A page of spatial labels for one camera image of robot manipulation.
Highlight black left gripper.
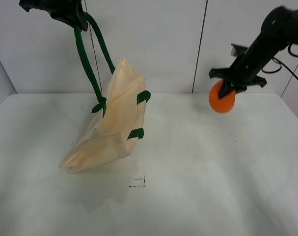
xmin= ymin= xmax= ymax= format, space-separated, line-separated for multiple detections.
xmin=19 ymin=0 xmax=88 ymax=31

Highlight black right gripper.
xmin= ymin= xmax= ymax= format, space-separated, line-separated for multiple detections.
xmin=209 ymin=44 xmax=267 ymax=99

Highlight orange fruit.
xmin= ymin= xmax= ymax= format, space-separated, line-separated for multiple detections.
xmin=209 ymin=80 xmax=236 ymax=114

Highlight white linen bag green handles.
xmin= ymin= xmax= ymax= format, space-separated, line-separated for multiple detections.
xmin=62 ymin=13 xmax=151 ymax=173

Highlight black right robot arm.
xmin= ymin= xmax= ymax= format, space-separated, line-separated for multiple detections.
xmin=209 ymin=6 xmax=298 ymax=99

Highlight black cable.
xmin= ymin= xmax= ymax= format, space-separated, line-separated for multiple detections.
xmin=261 ymin=43 xmax=298 ymax=89

